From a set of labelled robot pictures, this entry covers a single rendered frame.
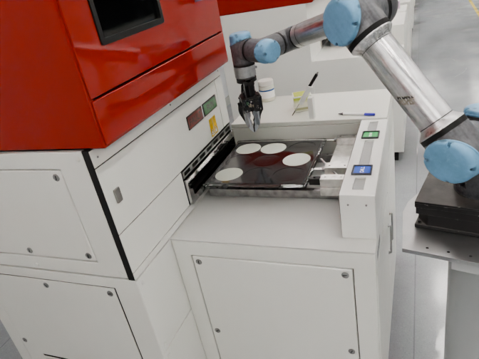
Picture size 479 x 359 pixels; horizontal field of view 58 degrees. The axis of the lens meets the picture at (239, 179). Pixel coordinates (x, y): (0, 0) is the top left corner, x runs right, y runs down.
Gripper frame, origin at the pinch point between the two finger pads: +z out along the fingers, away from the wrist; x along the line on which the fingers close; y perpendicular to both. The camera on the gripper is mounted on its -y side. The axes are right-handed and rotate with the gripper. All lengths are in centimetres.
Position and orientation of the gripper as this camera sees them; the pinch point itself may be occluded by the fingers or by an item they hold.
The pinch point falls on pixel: (253, 127)
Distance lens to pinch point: 165.1
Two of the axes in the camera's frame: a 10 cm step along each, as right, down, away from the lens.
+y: 1.6, 4.4, -8.9
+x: 9.7, -2.2, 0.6
